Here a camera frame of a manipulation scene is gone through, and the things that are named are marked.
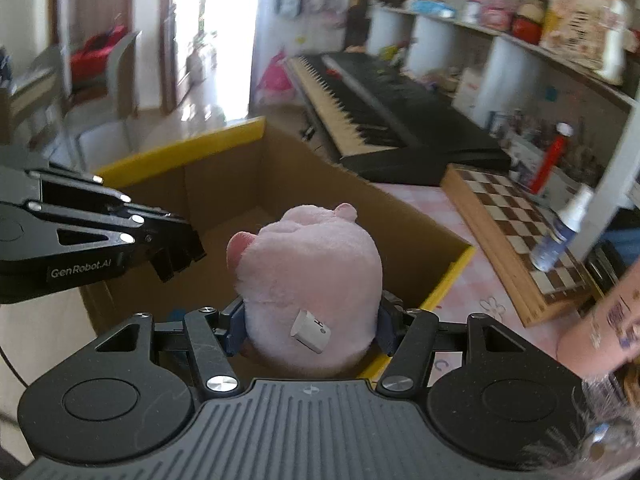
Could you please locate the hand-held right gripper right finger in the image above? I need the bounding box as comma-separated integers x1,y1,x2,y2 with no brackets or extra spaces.
375,292,538,396

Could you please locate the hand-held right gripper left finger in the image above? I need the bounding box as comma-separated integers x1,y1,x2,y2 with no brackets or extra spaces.
95,295,248,396

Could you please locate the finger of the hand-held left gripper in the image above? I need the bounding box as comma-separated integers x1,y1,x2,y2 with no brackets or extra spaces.
27,167,173,218
27,200,207,283

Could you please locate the pink plush pig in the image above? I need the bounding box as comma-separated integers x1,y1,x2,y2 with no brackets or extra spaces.
226,202,383,376

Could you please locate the yellow cardboard box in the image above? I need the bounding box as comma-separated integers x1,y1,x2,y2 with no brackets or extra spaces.
80,116,476,381

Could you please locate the grey chair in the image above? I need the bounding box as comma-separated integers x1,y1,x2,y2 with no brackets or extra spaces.
65,30,143,121

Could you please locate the red bag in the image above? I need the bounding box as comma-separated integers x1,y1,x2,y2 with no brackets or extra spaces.
70,25,128,81

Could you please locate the wooden chessboard box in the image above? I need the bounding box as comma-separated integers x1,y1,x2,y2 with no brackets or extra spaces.
440,162,601,328

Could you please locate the white spray bottle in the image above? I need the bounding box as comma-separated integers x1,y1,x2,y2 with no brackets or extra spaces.
530,184,593,272

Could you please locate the pink bag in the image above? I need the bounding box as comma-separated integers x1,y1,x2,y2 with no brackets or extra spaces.
255,47,301,106

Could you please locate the black electronic keyboard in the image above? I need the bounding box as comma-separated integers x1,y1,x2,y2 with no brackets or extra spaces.
285,52,513,186

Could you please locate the grey fuzzy charm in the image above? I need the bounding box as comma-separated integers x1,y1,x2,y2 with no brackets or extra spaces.
520,365,640,471

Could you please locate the red tube bottle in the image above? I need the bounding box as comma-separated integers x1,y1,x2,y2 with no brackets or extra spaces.
530,122,573,196

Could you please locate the pen holder with brushes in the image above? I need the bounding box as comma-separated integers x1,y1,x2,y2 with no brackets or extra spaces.
500,110,606,176

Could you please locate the white box red label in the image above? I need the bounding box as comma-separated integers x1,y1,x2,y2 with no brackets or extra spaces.
452,67,488,121

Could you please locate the dark door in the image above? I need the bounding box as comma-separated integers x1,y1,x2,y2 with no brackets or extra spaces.
345,0,386,51

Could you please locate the white bookshelf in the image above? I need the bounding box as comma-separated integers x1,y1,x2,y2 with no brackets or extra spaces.
367,2,640,261

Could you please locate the blue tissue pack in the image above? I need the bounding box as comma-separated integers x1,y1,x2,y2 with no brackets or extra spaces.
412,0,458,18

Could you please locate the red pot toy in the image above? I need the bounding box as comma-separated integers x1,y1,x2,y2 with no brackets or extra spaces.
512,2,546,46

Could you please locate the white bottle blue cap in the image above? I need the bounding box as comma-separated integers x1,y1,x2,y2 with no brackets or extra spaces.
462,0,493,23

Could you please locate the floral paper box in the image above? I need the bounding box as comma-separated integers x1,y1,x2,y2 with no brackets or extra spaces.
542,0,628,83

